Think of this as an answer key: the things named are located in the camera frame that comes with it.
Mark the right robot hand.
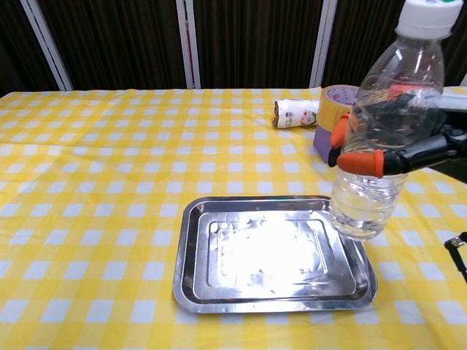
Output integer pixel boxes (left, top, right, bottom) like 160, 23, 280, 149
327, 90, 467, 179

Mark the clear plastic water bottle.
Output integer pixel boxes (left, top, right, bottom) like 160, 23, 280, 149
330, 0, 461, 241

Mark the white-labelled drink bottle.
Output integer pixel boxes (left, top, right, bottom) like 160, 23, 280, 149
271, 98, 322, 129

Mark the stainless steel tray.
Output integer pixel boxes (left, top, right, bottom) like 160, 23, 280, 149
171, 195, 379, 314

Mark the yellow packing tape roll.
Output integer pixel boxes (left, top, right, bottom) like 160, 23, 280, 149
317, 85, 361, 129

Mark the purple foam block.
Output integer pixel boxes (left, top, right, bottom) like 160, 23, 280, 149
312, 123, 346, 164

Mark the yellow checked tablecloth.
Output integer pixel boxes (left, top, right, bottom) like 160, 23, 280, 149
0, 86, 467, 350

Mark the white partition post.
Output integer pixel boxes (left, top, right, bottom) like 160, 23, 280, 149
309, 0, 337, 88
176, 0, 201, 90
20, 0, 74, 91

